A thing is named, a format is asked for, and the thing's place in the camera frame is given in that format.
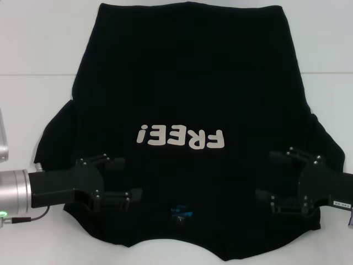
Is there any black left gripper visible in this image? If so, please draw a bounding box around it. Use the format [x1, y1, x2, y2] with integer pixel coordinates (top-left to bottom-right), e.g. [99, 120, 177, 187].
[29, 153, 143, 213]

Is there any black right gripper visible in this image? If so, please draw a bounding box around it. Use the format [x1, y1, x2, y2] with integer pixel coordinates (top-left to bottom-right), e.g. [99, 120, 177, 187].
[255, 147, 353, 218]

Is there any black shirt with FREE print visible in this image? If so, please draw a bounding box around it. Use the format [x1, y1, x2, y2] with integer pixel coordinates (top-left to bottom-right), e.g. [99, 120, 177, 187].
[33, 2, 347, 265]

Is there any thin left arm cable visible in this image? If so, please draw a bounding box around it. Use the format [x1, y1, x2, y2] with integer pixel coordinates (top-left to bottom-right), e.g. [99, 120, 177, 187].
[0, 205, 51, 225]

